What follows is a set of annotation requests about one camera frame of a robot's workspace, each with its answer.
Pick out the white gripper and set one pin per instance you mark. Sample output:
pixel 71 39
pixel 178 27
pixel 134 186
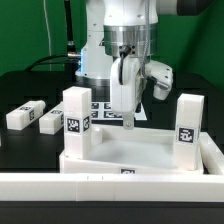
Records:
pixel 125 97

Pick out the white desk top tray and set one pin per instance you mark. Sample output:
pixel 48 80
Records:
pixel 115 150

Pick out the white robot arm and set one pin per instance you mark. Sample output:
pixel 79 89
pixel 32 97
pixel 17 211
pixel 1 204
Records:
pixel 121 38

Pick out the white L-shaped fence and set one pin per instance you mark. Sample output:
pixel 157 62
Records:
pixel 29 171

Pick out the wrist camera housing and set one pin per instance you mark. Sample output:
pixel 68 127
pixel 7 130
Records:
pixel 162 77

